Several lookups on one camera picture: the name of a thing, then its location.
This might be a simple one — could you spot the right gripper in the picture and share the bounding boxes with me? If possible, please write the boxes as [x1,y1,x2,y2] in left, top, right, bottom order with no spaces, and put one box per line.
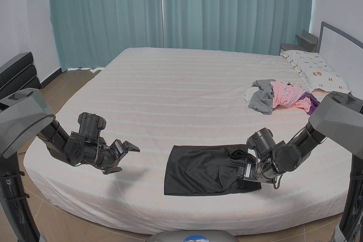
[242,162,281,185]

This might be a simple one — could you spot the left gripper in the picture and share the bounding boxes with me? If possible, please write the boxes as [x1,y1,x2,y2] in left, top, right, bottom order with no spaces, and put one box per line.
[96,139,141,175]

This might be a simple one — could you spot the black T-shirt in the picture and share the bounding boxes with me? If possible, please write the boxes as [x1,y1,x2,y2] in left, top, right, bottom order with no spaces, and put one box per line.
[164,144,262,196]

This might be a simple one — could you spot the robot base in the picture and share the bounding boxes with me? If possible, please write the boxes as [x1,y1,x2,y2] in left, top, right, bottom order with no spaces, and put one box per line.
[145,231,237,242]

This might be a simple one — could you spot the bed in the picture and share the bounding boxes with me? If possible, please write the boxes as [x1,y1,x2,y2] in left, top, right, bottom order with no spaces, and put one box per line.
[23,21,363,236]

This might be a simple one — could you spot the grey garment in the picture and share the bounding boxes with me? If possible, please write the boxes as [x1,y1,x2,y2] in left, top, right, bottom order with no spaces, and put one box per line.
[248,79,275,115]

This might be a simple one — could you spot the white garment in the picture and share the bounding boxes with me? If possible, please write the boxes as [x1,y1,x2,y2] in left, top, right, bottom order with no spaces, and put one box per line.
[244,87,257,104]

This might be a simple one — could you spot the pink garment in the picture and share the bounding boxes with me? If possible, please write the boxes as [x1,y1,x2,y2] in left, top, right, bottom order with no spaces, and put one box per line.
[270,81,312,111]

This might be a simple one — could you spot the purple garment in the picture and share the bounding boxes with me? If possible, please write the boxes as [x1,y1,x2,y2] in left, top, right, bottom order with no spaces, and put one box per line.
[299,92,321,116]

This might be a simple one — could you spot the white printed pillow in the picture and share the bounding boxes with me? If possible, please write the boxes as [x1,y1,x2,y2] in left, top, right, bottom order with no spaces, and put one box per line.
[280,49,351,93]

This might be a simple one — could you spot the black chest of drawers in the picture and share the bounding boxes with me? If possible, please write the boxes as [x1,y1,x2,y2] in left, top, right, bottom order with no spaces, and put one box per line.
[0,52,41,99]

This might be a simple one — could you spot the grey bedside table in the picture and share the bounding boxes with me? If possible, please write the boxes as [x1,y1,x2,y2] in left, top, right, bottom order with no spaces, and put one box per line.
[280,30,319,53]

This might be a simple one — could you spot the blue-green curtain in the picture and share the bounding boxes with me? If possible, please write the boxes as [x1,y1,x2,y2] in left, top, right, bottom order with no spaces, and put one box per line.
[162,0,314,55]
[49,0,165,71]

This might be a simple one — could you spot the black cable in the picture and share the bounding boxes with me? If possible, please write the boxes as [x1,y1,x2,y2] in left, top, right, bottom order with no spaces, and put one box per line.
[272,174,285,190]

